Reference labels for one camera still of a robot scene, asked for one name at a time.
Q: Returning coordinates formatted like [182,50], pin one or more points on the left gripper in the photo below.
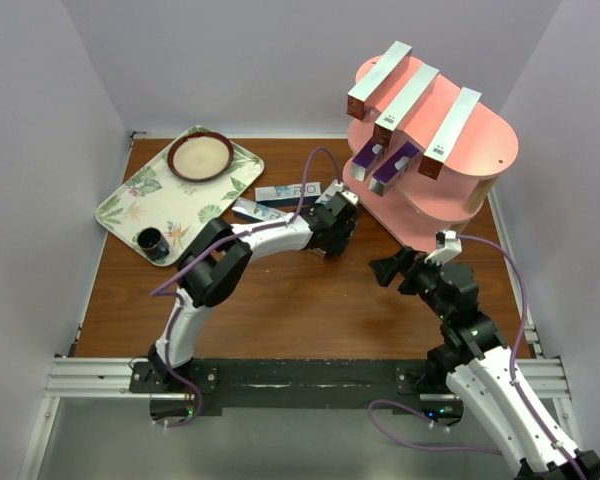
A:
[337,245]

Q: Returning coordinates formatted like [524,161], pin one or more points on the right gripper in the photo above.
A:
[385,270]

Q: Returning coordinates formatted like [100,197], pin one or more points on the silver R&O box front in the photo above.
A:
[364,162]

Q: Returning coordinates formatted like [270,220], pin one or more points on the silver r&o box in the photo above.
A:
[364,162]
[320,252]
[254,212]
[288,195]

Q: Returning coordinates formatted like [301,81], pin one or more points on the purple toothpaste box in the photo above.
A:
[393,168]

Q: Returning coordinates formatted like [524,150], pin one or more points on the plain silver toothpaste box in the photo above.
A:
[404,105]

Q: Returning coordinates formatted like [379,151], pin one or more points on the red 3D toothpaste box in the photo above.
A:
[394,61]

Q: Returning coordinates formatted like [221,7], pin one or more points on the dark red toothpaste box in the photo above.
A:
[448,133]

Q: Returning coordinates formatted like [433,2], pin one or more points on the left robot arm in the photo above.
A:
[212,266]

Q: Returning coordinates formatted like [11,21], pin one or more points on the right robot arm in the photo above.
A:
[476,364]

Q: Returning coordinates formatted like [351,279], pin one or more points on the pink three-tier shelf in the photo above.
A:
[416,206]

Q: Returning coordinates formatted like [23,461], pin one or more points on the silver R&O box diagonal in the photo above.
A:
[327,194]

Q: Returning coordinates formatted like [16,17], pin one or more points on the silver R&O box top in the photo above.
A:
[288,195]

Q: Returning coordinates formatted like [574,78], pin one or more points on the red rimmed beige plate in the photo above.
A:
[200,156]

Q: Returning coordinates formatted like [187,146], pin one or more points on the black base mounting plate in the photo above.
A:
[220,384]

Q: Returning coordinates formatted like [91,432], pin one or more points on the dark small cup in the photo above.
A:
[153,244]

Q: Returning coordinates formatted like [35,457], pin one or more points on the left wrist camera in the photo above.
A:
[350,196]

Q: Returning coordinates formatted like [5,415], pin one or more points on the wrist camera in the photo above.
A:
[448,246]
[350,196]

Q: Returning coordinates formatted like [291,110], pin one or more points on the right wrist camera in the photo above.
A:
[448,246]

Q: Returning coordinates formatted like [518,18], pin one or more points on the aluminium frame rail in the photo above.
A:
[109,378]

